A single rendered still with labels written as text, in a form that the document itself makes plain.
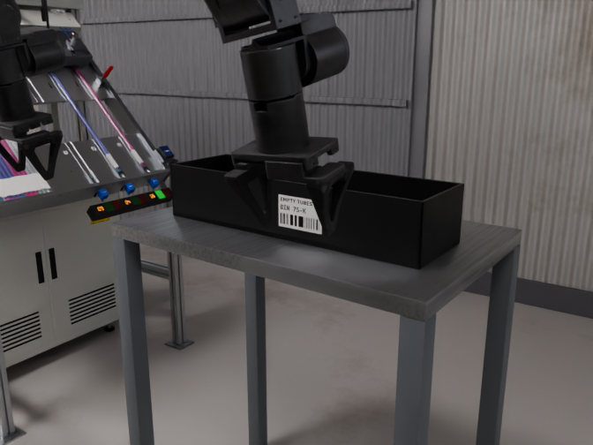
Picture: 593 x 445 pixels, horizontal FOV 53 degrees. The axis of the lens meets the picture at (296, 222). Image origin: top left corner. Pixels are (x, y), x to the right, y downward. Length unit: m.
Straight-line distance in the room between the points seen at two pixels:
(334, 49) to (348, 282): 0.38
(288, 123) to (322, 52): 0.09
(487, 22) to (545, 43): 0.27
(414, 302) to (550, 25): 2.12
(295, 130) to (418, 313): 0.36
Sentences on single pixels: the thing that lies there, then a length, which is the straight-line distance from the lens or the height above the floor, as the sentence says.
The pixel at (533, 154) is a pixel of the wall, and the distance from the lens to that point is 2.87.
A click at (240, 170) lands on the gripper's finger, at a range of 0.67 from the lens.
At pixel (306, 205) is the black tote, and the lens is 1.05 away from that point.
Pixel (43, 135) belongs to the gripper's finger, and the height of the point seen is 1.01.
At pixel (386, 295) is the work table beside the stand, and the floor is 0.80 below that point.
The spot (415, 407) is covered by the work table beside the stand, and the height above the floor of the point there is 0.63.
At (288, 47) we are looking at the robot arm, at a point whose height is 1.14.
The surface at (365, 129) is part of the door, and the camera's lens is 3.08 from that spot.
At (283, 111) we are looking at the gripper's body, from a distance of 0.60.
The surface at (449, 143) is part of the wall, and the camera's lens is 2.97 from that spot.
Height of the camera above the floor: 1.13
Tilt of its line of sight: 16 degrees down
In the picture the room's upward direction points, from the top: straight up
